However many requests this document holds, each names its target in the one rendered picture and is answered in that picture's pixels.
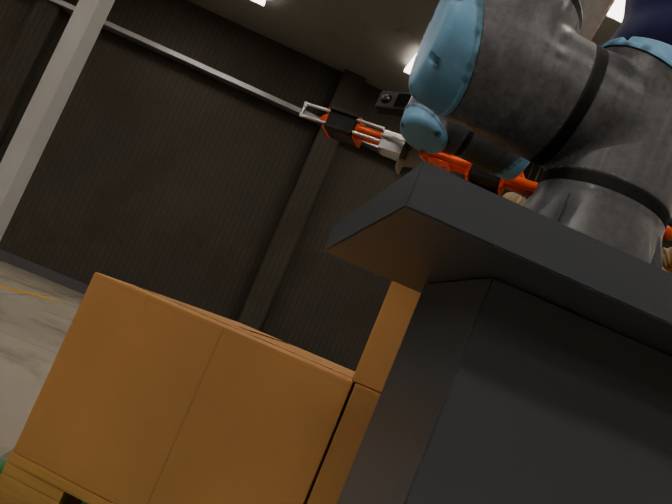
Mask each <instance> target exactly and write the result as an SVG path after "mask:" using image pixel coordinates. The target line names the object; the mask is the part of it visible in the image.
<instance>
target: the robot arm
mask: <svg viewBox="0 0 672 504"><path fill-rule="evenodd" d="M614 2H615V0H440V2H439V4H438V6H437V8H436V10H435V12H434V15H433V18H432V20H431V22H429V25H428V27H427V29H426V32H425V34H424V36H423V39H422V41H421V44H420V46H419V49H418V51H417V54H416V57H415V60H414V62H413V66H412V69H411V72H410V76H409V82H408V87H409V92H410V93H403V92H393V91H382V92H381V95H380V97H379V99H378V101H377V103H376V105H375V108H376V110H377V113H378V114H385V115H394V116H403V117H402V119H401V122H400V131H401V134H402V136H403V138H404V139H405V143H404V145H403V148H402V150H401V152H400V155H399V157H398V160H397V162H396V165H395V169H396V174H398V175H399V174H400V171H401V169H402V167H409V168H416V167H417V166H418V165H420V164H421V163H424V162H425V160H424V159H423V158H422V157H421V156H420V151H421V152H426V153H428V154H436V153H439V152H441V151H443V150H445V151H446V152H448V153H450V154H452V155H454V154H455V155H456V156H458V157H460V158H462V159H464V160H466V161H468V162H470V163H472V164H474V165H476V166H478V167H480V168H482V169H484V170H485V171H487V172H489V173H490V174H491V175H495V176H498V177H500V178H502V179H504V180H512V179H515V178H516V177H518V176H519V175H520V174H521V173H522V172H523V171H524V170H525V168H526V167H527V166H528V165H529V163H530V162H532V163H534V164H536V165H538V166H540V167H542V168H543V169H544V171H543V173H542V175H541V178H540V180H539V183H538V185H537V187H536V189H535V191H534V192H533V194H532V195H531V196H530V197H529V198H528V199H527V200H526V201H525V202H524V203H523V204H522V205H521V206H524V207H526V208H528V209H530V210H533V211H535V212H537V213H539V214H541V215H544V216H546V217H548V218H550V219H552V220H555V221H557V222H559V223H561V224H563V225H566V226H568V227H570V228H572V229H574V230H577V231H579V232H581V233H583V234H585V235H588V236H590V237H592V238H594V239H596V240H599V241H601V242H603V243H605V244H608V245H610V246H612V247H614V248H616V249H619V250H621V251H623V252H625V253H627V254H630V255H632V256H634V257H636V258H638V259H641V260H643V261H645V262H647V263H649V264H652V265H654V266H656V267H658V268H660V269H662V239H663V236H664V233H665V231H666V228H667V226H668V223H669V221H670V218H671V216H672V45H669V44H667V43H664V42H661V41H658V40H654V39H650V38H645V37H636V36H633V37H631V38H630V39H629V40H628V41H627V40H626V39H625V38H624V37H619V38H615V39H612V40H610V41H608V42H606V43H604V44H603V45H602V46H600V45H598V44H596V43H594V42H592V41H591V40H592V38H593V36H594V35H595V33H596V31H597V30H598V28H599V26H600V25H601V23H602V21H603V20H604V18H605V16H606V15H607V13H608V11H609V10H610V8H611V6H612V5H613V3H614ZM411 146H412V149H411V152H410V153H409V151H410V148H411Z"/></svg>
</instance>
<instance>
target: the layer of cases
mask: <svg viewBox="0 0 672 504"><path fill-rule="evenodd" d="M354 373H355V371H353V370H350V369H348V368H345V367H343V366H341V365H338V364H336V363H334V362H331V361H329V360H327V359H324V358H322V357H320V356H317V355H315V354H312V353H310V352H308V351H305V350H303V349H301V348H298V347H296V346H294V345H291V344H289V343H287V342H284V341H282V340H279V339H277V338H275V337H272V336H270V335H268V334H265V333H263V332H261V331H258V330H256V329H254V328H251V327H249V326H246V325H244V324H242V323H239V322H237V321H234V320H231V319H228V318H225V317H222V316H220V315H217V314H214V313H211V312H208V311H205V310H203V309H200V308H197V307H194V306H191V305H189V304H186V303H183V302H180V301H177V300H174V299H172V298H169V297H166V296H163V295H160V294H157V293H155V292H152V291H149V290H146V289H143V288H140V287H138V286H135V285H132V284H129V283H126V282H124V281H121V280H118V279H115V278H112V277H109V276H107V275H104V274H101V273H98V272H95V273H94V275H93V277H92V279H91V282H90V284H89V286H88V288H87V290H86V293H85V295H84V297H83V299H82V301H81V303H80V306H79V308H78V310H77V312H76V314H75V317H74V319H73V321H72V323H71V325H70V327H69V330H68V332H67V334H66V336H65V338H64V341H63V343H62V345H61V347H60V349H59V352H58V354H57V356H56V358H55V360H54V362H53V365H52V367H51V369H50V371H49V373H48V376H47V378H46V380H45V382H44V384H43V386H42V389H41V391H40V393H39V395H38V397H37V400H36V402H35V404H34V406H33V408H32V410H31V413H30V415H29V417H28V419H27V421H26V424H25V426H24V428H23V430H22V432H21V435H20V437H19V439H18V441H17V443H16V445H15V448H14V450H13V451H14V452H15V453H17V454H19V455H21V456H23V457H25V458H27V459H29V460H31V461H32V462H34V463H36V464H38V465H40V466H42V467H44V468H46V469H48V470H50V471H52V472H54V473H56V474H58V475H60V476H62V477H64V478H66V479H68V480H69V481H71V482H73V483H75V484H77V485H79V486H81V487H83V488H85V489H87V490H89V491H91V492H93V493H95V494H97V495H99V496H101V497H103V498H104V499H106V500H108V501H110V502H112V503H114V504H337V502H338V499H339V497H340V494H341V492H342V489H343V487H344V484H345V482H346V479H347V477H348V474H349V472H350V469H351V467H352V464H353V462H354V459H355V457H356V454H357V452H358V449H359V447H360V444H361V442H362V439H363V437H364V434H365V432H366V429H367V427H368V424H369V422H370V419H371V417H372V414H373V412H374V409H375V407H376V404H377V402H378V399H379V397H380V394H381V393H379V392H377V391H374V390H372V389H370V388H367V387H365V386H363V385H360V384H358V383H356V382H353V381H352V378H353V376H354Z"/></svg>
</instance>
